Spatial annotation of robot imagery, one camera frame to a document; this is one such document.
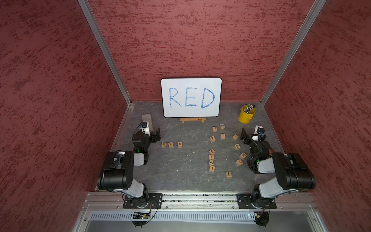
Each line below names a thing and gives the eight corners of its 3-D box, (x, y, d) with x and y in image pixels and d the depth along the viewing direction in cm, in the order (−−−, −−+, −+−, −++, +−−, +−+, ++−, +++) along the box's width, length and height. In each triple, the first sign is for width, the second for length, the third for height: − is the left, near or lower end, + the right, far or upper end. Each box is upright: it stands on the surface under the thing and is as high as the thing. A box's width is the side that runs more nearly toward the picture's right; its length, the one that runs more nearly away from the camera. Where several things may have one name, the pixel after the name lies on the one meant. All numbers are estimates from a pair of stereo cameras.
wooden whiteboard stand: (180, 123, 109) (180, 118, 104) (180, 122, 110) (180, 117, 105) (205, 123, 109) (206, 118, 104) (205, 122, 110) (205, 117, 105)
